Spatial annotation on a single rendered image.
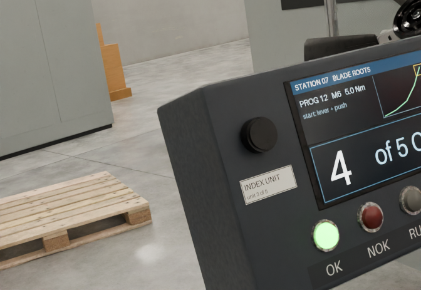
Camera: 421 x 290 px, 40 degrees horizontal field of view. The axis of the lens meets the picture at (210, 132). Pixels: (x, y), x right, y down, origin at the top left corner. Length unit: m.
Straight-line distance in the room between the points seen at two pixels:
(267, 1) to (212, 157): 3.67
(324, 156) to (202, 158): 0.10
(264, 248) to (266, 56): 3.75
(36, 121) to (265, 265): 6.14
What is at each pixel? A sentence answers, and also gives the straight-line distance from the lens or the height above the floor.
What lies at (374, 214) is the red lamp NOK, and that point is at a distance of 0.51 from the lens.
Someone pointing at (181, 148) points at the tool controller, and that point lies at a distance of 0.50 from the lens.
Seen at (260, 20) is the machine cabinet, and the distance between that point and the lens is 4.16.
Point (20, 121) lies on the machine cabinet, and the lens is 6.48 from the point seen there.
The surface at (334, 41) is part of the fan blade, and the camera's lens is 1.47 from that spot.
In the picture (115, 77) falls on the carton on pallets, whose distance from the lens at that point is 9.35.
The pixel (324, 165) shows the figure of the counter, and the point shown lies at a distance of 0.49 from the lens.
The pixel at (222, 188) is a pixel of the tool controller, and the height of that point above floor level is 1.17.
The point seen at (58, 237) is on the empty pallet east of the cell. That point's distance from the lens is 3.57.
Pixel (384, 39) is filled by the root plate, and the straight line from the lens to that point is 1.40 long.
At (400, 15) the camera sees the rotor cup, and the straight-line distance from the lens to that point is 1.35.
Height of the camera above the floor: 1.32
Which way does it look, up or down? 13 degrees down
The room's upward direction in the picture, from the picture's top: 9 degrees counter-clockwise
